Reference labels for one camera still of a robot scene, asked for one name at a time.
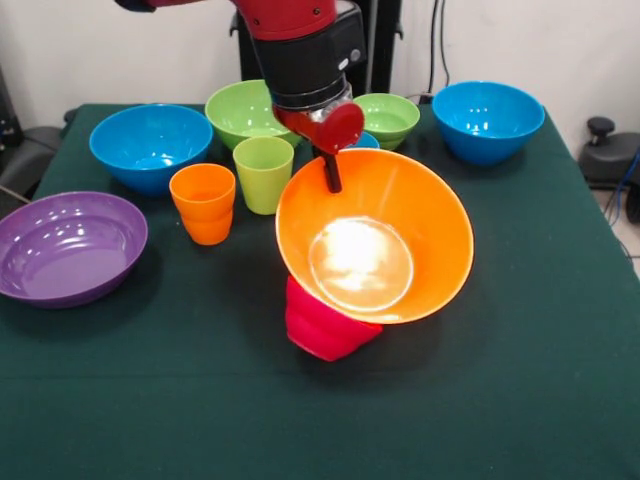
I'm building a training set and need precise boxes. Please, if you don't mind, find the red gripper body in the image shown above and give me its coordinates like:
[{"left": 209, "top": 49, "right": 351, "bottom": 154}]
[{"left": 272, "top": 102, "right": 366, "bottom": 157}]

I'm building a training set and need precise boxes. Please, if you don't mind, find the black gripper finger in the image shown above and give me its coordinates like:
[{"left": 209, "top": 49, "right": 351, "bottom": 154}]
[{"left": 319, "top": 152, "right": 344, "bottom": 194}]

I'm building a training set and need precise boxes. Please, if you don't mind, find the large yellow-orange bowl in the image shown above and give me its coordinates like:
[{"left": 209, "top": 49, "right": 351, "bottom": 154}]
[{"left": 274, "top": 148, "right": 475, "bottom": 325}]

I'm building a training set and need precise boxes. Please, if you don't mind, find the small pink-red bowl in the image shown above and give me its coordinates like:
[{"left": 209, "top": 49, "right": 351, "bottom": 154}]
[{"left": 284, "top": 276, "right": 385, "bottom": 363}]

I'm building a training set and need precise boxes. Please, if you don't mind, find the small green bowl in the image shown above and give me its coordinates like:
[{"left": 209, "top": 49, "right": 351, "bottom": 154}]
[{"left": 352, "top": 92, "right": 422, "bottom": 153}]

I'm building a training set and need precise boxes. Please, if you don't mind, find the green plastic cup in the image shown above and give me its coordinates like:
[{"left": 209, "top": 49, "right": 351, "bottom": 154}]
[{"left": 231, "top": 136, "right": 296, "bottom": 217}]

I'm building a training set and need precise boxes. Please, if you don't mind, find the large green bowl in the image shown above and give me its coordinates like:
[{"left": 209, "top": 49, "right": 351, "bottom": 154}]
[{"left": 204, "top": 78, "right": 304, "bottom": 151}]

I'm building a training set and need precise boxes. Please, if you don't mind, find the orange plastic cup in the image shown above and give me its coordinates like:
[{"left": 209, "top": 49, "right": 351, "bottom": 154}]
[{"left": 168, "top": 163, "right": 237, "bottom": 247}]

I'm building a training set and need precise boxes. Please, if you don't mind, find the blue plastic bowl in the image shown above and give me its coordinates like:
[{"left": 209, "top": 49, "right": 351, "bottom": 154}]
[
  {"left": 431, "top": 81, "right": 546, "bottom": 167},
  {"left": 88, "top": 103, "right": 215, "bottom": 197}
]

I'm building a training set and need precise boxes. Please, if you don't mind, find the dark green tablecloth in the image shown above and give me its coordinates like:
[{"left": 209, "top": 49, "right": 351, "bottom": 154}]
[{"left": 0, "top": 102, "right": 640, "bottom": 480}]

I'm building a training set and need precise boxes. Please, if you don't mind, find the dark grey stand foot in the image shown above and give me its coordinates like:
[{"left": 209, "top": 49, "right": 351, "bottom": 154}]
[
  {"left": 0, "top": 117, "right": 76, "bottom": 206},
  {"left": 578, "top": 116, "right": 640, "bottom": 189}
]

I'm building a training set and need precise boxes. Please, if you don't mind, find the purple shallow bowl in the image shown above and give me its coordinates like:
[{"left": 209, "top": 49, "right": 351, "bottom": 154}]
[{"left": 0, "top": 190, "right": 150, "bottom": 310}]

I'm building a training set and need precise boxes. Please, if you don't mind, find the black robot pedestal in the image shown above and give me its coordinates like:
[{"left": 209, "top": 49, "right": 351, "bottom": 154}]
[{"left": 229, "top": 0, "right": 402, "bottom": 96}]

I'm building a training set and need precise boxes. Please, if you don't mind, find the black wall cable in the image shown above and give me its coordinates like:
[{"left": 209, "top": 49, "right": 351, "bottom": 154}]
[{"left": 428, "top": 0, "right": 451, "bottom": 87}]

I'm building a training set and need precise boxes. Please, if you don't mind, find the blue floor cable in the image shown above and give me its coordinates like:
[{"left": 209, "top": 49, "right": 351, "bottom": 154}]
[{"left": 603, "top": 149, "right": 640, "bottom": 229}]

